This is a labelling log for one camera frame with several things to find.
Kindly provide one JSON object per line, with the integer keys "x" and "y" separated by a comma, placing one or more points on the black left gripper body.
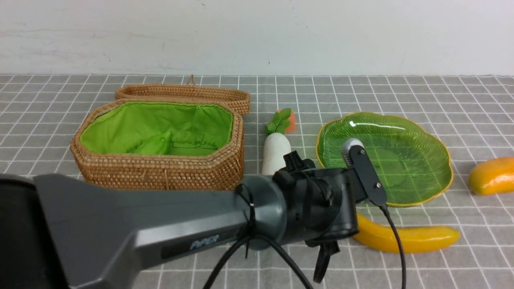
{"x": 320, "y": 207}

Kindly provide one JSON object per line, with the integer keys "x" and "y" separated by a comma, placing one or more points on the yellow banana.
{"x": 415, "y": 240}

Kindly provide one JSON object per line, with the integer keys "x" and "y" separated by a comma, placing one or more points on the white radish with leaves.
{"x": 276, "y": 144}

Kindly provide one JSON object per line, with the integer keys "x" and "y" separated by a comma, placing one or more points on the orange yellow mango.
{"x": 495, "y": 176}

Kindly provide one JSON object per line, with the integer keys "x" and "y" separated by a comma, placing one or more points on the green bumpy gourd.
{"x": 156, "y": 145}

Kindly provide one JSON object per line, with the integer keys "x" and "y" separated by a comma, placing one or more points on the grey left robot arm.
{"x": 58, "y": 232}

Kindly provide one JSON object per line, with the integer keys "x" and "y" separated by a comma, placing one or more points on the orange foam cube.
{"x": 292, "y": 120}

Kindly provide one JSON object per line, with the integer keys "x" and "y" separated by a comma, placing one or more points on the green leaf-shaped glass plate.
{"x": 413, "y": 166}

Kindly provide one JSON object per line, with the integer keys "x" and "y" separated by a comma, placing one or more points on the woven wicker basket lid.
{"x": 237, "y": 100}

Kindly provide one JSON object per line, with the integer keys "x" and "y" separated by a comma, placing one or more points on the woven wicker basket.
{"x": 207, "y": 149}

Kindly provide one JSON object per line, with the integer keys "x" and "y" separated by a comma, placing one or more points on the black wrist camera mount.
{"x": 365, "y": 183}

